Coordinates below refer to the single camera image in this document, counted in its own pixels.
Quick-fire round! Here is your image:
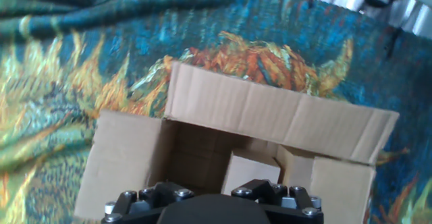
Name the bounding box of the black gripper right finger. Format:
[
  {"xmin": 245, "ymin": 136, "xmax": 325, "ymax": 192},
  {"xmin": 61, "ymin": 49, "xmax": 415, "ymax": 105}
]
[{"xmin": 231, "ymin": 178, "xmax": 324, "ymax": 224}]

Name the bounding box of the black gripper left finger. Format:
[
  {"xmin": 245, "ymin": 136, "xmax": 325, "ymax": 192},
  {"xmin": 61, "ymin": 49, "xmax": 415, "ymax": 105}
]
[{"xmin": 101, "ymin": 181, "xmax": 196, "ymax": 224}]

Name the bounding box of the brown cardboard box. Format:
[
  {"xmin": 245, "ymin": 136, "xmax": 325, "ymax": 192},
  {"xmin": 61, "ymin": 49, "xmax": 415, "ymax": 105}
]
[{"xmin": 73, "ymin": 61, "xmax": 400, "ymax": 224}]

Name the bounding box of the sunflower painting cloth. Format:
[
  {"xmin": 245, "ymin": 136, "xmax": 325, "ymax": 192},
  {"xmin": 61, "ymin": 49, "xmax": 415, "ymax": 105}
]
[{"xmin": 0, "ymin": 0, "xmax": 432, "ymax": 224}]

